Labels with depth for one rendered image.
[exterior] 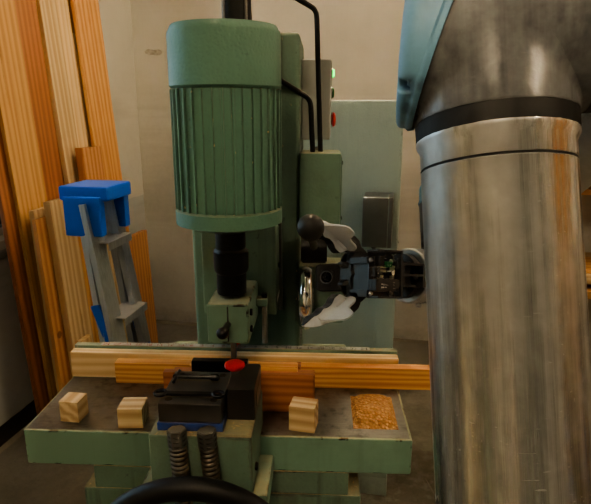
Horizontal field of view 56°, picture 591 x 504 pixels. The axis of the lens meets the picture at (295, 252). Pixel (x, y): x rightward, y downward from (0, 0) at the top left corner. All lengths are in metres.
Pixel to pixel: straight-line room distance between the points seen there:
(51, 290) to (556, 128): 2.13
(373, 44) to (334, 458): 2.63
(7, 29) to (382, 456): 2.05
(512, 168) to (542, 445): 0.18
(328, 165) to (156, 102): 2.54
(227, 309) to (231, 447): 0.24
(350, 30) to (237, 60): 2.45
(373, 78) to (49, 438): 2.65
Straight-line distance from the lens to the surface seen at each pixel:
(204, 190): 0.84
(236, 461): 0.80
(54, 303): 2.38
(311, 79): 1.17
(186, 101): 0.86
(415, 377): 1.02
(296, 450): 0.89
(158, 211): 3.61
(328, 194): 1.08
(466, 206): 0.39
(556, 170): 0.40
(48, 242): 2.34
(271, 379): 0.91
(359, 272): 0.82
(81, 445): 0.97
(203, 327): 1.20
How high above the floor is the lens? 1.38
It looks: 15 degrees down
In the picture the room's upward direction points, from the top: straight up
